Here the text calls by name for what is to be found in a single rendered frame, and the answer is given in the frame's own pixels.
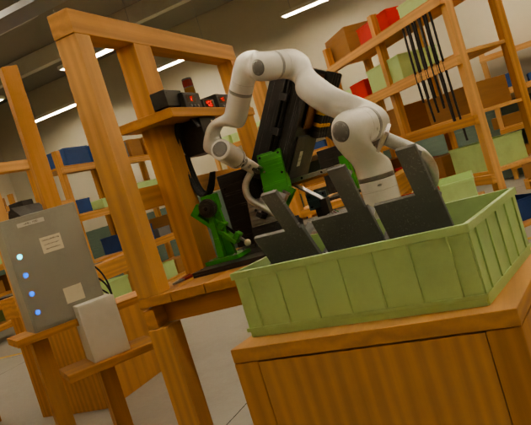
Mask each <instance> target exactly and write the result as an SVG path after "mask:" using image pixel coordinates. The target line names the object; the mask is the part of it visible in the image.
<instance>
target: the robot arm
mask: <svg viewBox="0 0 531 425"><path fill-rule="evenodd" d="M277 79H289V80H291V81H293V82H294V83H295V90H296V93H297V95H298V97H299V98H300V99H301V100H303V101H304V102H305V103H307V104H308V105H310V106H311V107H313V108H314V109H316V110H317V111H319V112H320V113H322V114H324V115H327V116H330V117H333V118H335V119H334V120H333V122H332V125H331V136H332V139H333V142H334V144H335V146H336V147H337V149H338V150H339V151H340V152H341V154H342V155H343V156H344V157H345V158H346V159H347V160H348V161H349V162H350V163H351V165H352V166H353V168H354V169H355V171H356V174H357V179H358V183H359V186H360V189H361V192H362V197H363V201H364V202H365V204H366V205H367V204H368V205H369V206H371V207H374V203H377V202H383V201H387V200H389V199H393V198H396V197H400V196H401V195H400V189H399V187H398V183H397V180H396V177H395V173H394V168H393V165H392V163H391V161H390V159H389V158H388V157H387V156H386V155H384V154H383V153H381V152H379V153H378V152H376V150H377V149H376V148H375V147H374V146H373V143H372V142H374V141H377V140H379V139H380V138H381V136H382V135H383V133H384V130H385V128H386V126H387V125H388V123H389V124H390V119H389V115H388V114H387V112H386V111H385V110H384V109H383V108H382V107H380V106H379V105H376V104H375V103H373V102H371V101H369V100H365V99H364V98H361V97H359V96H356V95H354V94H350V93H347V92H346V91H343V90H341V89H338V88H337V87H335V86H334V85H332V84H331V83H329V82H328V81H326V80H325V79H324V78H322V77H320V76H319V75H318V74H317V73H316V72H315V71H314V70H313V68H312V65H311V62H310V60H309V59H308V57H307V56H306V55H305V54H303V53H302V52H301V51H298V50H295V49H284V50H276V51H256V50H253V51H246V52H243V53H242V54H240V55H239V56H238V57H237V59H236V61H235V63H234V65H233V72H232V77H231V81H230V85H229V91H228V98H227V104H226V108H225V112H224V114H223V115H222V116H219V117H218V118H216V119H214V120H213V121H211V122H210V124H209V125H208V126H207V128H206V132H205V136H204V140H203V149H204V151H205V152H206V153H208V154H210V155H211V156H212V157H213V158H215V159H217V160H218V161H220V162H222V163H224V164H226V165H227V166H229V167H231V168H233V169H239V168H240V169H243V170H245V171H247V172H249V173H251V174H255V175H257V174H259V173H260V168H258V167H259V165H258V164H257V163H256V162H254V161H253V160H251V159H249V158H248V157H246V154H245V152H244V151H243V150H242V149H240V148H238V147H236V146H235V145H233V144H232V143H230V142H229V141H227V140H225V139H221V138H220V132H221V130H222V128H223V127H224V126H229V127H234V128H240V127H243V126H244V124H245V122H246V120H247V116H248V113H249V106H250V102H251V98H252V94H253V90H254V86H255V81H272V80H277Z"/></svg>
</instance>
